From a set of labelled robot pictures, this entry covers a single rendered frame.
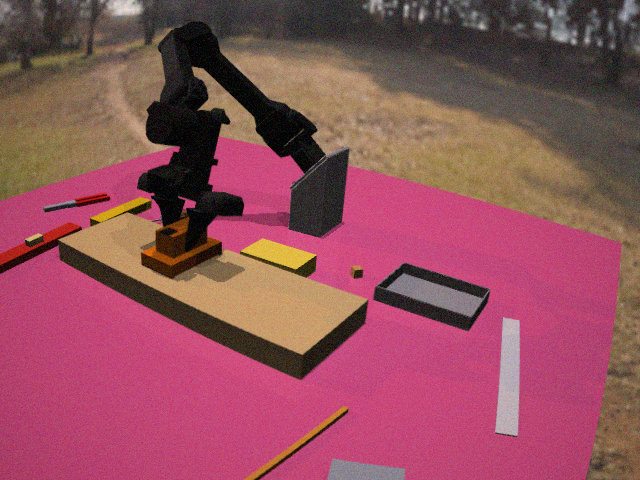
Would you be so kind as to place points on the tan wooden panel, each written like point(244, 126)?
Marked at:
point(275, 317)

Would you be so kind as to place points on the small brown cube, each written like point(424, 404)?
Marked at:
point(356, 272)

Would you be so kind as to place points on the orange thin bar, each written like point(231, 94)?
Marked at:
point(306, 439)

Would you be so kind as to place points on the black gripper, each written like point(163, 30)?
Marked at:
point(209, 204)

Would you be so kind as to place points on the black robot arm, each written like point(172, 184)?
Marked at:
point(177, 121)

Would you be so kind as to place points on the grey flat bar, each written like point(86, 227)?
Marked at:
point(508, 389)

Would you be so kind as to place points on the awl with orange handle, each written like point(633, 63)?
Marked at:
point(183, 215)

